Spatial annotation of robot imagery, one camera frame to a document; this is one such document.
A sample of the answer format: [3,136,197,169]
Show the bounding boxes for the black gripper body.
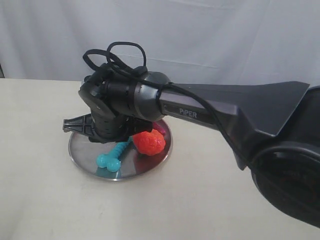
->
[78,63,153,143]

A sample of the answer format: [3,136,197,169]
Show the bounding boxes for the teal toy bone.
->
[95,137,132,173]

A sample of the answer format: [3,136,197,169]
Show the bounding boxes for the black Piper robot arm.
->
[62,63,320,227]

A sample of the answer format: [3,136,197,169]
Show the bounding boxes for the round stainless steel plate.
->
[68,120,173,181]

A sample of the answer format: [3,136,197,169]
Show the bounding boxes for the orange-red toy strawberry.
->
[132,129,166,156]

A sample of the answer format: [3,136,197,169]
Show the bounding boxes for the white backdrop cloth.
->
[0,0,320,86]

